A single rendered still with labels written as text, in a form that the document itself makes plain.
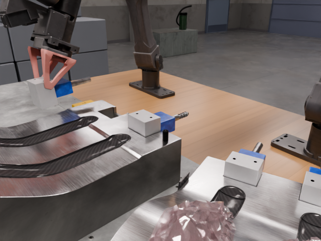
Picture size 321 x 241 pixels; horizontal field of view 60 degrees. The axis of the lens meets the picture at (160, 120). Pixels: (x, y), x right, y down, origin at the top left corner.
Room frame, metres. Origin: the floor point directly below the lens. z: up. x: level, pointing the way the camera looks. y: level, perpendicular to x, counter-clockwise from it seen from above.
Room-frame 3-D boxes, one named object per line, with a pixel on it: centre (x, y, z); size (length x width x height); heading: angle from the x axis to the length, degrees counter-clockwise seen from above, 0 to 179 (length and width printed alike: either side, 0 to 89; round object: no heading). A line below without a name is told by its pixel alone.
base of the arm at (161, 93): (0.97, 0.04, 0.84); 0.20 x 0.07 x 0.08; 38
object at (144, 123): (0.49, -0.01, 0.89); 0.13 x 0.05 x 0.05; 131
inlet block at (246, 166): (0.40, -0.15, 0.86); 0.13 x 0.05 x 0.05; 149
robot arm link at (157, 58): (0.96, 0.04, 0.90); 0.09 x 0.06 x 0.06; 66
